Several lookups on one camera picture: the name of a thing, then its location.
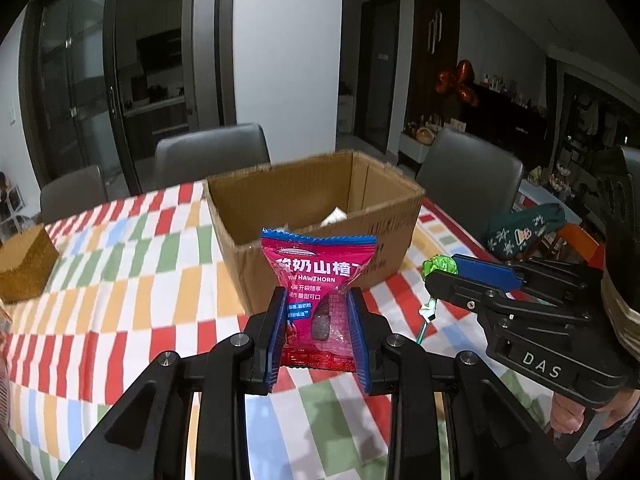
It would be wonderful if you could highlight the wide grey dining chair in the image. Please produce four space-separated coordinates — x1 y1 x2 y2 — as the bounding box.
152 122 272 192

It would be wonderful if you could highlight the glass sliding door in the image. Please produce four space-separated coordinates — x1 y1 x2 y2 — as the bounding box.
20 0 237 196

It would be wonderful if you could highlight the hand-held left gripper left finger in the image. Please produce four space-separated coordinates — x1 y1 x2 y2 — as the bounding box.
56 286 289 480

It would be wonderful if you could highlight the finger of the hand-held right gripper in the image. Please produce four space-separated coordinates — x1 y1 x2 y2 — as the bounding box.
451 254 603 307
424 267 507 313

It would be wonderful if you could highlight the pink snack packet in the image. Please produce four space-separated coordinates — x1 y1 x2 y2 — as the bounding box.
261 227 377 372

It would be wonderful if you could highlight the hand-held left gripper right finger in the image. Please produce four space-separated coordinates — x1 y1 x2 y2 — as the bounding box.
346 287 582 480

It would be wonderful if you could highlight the orange box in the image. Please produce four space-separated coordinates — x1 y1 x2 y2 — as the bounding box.
557 224 604 271

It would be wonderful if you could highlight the brown cork box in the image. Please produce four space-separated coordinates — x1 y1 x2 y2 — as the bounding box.
0 224 61 304

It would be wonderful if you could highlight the dark interior door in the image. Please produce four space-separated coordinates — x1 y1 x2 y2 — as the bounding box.
356 0 402 155

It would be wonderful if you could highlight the person's right hand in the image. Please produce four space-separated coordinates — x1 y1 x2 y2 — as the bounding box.
550 387 640 436

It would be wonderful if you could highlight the dark tall cabinet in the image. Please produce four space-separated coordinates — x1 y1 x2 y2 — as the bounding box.
406 0 461 136

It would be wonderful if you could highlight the white storage shelf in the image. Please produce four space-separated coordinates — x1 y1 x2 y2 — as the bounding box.
0 170 27 241

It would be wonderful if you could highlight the grey chair with rounded back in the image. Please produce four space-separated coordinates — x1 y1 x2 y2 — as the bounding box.
416 127 525 233

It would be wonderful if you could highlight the green lollipop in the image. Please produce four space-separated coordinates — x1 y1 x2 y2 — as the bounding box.
416 255 460 344

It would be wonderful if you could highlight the white packet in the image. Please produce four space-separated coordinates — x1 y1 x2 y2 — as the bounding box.
320 207 349 229

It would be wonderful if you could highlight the colourful checkered tablecloth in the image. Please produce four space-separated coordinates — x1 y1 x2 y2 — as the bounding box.
0 182 556 480

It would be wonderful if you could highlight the red foil balloon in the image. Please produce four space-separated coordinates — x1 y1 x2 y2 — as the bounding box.
436 60 480 107

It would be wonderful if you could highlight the brown cardboard box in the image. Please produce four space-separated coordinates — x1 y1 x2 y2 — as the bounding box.
205 150 426 313

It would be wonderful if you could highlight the small grey dining chair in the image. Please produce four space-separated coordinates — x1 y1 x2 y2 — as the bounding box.
39 164 108 223

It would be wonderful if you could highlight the dark sideboard with trinkets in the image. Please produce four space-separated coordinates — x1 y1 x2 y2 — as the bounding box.
400 82 551 161

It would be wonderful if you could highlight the green printed sock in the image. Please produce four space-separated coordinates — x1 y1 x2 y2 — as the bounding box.
482 203 566 261

